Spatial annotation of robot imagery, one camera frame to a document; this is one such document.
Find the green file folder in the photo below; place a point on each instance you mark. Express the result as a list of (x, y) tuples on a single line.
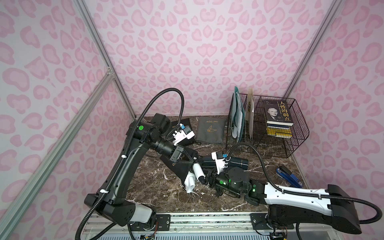
[(237, 117)]

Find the black wire file rack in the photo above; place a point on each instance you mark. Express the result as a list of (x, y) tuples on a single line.
[(269, 141)]

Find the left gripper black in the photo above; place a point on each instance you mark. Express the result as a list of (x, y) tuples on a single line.
[(178, 153)]

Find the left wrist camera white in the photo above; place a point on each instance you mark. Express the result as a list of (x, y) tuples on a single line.
[(182, 132)]

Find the yellow striped book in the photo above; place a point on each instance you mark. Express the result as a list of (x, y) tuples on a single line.
[(279, 131)]

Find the beige file folder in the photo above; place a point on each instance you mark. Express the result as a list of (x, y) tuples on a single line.
[(250, 112)]

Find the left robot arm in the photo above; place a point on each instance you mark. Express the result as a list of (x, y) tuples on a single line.
[(110, 200)]

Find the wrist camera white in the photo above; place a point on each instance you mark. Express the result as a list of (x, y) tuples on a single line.
[(221, 161), (182, 132)]

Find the grey hair dryer pouch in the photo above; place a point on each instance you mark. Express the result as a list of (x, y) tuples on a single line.
[(211, 130)]

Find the black pouch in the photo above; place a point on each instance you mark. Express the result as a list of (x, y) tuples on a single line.
[(181, 167), (187, 123)]

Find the dark green hair dryer right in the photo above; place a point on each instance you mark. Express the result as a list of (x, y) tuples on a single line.
[(238, 162)]

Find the white hair dryer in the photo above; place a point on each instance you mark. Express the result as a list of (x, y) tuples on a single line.
[(196, 174)]

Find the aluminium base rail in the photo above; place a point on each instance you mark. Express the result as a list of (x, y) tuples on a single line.
[(206, 226)]

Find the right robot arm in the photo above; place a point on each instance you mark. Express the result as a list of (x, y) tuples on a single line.
[(287, 206)]

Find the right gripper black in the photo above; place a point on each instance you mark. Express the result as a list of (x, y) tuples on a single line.
[(212, 177)]

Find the black portrait book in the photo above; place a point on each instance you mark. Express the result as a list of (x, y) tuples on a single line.
[(278, 113)]

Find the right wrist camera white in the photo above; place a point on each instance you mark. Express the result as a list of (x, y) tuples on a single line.
[(221, 161)]

